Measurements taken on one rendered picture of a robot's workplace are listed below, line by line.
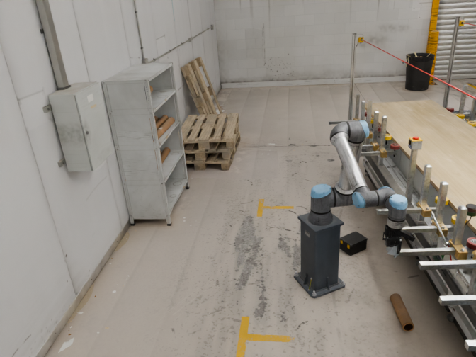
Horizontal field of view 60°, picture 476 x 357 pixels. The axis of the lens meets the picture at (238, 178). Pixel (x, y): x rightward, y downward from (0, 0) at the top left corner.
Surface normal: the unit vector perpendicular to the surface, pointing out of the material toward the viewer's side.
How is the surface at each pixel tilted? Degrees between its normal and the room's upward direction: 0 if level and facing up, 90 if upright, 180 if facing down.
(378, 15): 90
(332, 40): 90
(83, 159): 90
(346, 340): 0
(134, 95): 90
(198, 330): 0
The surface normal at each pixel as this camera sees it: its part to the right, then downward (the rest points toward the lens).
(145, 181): -0.11, 0.43
